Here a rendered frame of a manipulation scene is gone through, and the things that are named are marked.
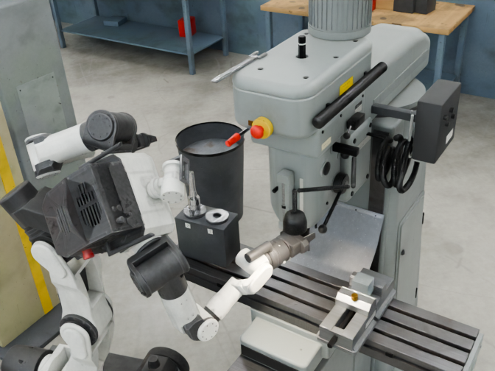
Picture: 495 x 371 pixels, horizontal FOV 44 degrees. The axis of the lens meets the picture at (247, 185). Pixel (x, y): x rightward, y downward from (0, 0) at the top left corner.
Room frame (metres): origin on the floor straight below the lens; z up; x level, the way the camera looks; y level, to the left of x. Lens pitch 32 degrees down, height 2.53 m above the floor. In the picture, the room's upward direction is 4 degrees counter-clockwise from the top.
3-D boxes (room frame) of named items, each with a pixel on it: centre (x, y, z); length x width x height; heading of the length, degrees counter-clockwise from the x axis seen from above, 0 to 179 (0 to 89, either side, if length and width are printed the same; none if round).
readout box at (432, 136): (1.75, -0.63, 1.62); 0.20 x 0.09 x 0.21; 145
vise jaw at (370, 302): (1.52, -0.34, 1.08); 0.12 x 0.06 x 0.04; 54
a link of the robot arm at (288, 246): (1.64, -0.11, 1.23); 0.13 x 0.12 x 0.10; 40
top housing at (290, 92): (1.71, -0.19, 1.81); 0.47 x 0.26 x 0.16; 145
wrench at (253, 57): (1.63, 0.00, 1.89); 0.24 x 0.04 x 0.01; 144
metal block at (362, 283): (1.56, -0.37, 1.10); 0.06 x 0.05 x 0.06; 54
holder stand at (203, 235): (1.94, 0.17, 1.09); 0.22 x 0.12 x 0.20; 62
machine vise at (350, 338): (1.54, -0.36, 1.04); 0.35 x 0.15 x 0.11; 144
